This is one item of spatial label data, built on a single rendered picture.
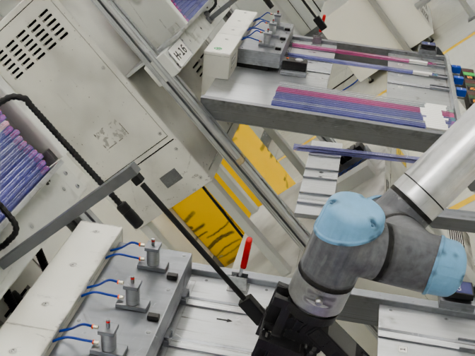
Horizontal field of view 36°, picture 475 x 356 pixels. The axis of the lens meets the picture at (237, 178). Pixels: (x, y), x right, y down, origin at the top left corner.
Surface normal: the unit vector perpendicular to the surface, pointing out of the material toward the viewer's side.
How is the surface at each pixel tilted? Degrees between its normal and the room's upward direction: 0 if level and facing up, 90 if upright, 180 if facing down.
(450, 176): 86
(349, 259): 100
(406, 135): 90
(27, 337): 43
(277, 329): 90
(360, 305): 90
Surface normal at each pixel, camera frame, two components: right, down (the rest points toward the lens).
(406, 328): 0.06, -0.88
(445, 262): 0.24, -0.15
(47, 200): 0.76, -0.50
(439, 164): -0.44, -0.29
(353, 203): 0.29, -0.82
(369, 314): -0.19, 0.45
